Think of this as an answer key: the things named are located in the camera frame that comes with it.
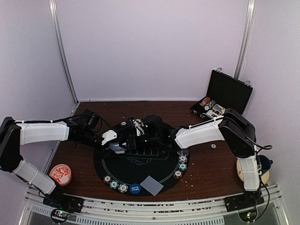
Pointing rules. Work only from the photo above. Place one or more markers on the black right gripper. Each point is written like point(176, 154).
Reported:
point(133, 143)

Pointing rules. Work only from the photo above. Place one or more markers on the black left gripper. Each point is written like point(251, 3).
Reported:
point(106, 143)

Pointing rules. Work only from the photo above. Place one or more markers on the blue patterned card deck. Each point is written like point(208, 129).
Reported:
point(116, 148)

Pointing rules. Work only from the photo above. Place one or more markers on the clear round dealer button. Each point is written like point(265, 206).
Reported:
point(183, 152)

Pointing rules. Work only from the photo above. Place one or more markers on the blue white chip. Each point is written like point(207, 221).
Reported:
point(123, 188)
point(183, 159)

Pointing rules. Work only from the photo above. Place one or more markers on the card dealt to small blind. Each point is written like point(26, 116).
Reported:
point(151, 185)

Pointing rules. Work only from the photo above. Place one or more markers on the blue small blind button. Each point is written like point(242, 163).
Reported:
point(135, 188)

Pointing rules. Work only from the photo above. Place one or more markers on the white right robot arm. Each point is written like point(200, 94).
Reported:
point(231, 127)

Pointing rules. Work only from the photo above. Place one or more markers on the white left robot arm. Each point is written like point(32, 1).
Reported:
point(17, 133)

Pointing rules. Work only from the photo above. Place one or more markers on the round black poker mat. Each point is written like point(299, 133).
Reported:
point(135, 166)

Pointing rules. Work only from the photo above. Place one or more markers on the red white patterned cup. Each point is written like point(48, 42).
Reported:
point(61, 174)

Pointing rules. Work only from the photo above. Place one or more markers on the green chip row in case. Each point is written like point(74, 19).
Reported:
point(209, 105)

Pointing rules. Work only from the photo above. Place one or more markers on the red chip row in case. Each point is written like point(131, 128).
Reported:
point(204, 101)

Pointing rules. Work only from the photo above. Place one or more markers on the brown poker chip stack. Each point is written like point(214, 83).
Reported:
point(213, 146)

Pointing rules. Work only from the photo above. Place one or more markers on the card deck in case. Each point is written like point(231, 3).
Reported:
point(215, 111)

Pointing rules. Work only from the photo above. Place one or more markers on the black poker chip case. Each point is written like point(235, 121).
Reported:
point(226, 91)

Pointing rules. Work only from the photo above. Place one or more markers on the dark blue mug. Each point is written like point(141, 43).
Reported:
point(266, 163)

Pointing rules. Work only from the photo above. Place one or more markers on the round wooden coaster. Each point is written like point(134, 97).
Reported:
point(265, 177)

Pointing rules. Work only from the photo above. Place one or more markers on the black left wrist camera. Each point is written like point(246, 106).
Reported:
point(89, 119)

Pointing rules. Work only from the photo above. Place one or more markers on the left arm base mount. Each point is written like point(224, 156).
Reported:
point(64, 205)

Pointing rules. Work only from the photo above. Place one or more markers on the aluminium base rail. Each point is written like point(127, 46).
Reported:
point(210, 211)

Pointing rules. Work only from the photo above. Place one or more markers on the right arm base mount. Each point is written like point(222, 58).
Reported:
point(246, 203)

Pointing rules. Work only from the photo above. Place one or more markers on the aluminium frame post left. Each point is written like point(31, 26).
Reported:
point(63, 58)

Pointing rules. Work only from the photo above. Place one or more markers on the aluminium frame post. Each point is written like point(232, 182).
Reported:
point(246, 38)
point(63, 58)

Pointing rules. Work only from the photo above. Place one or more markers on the aluminium frame post right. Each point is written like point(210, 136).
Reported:
point(246, 38)

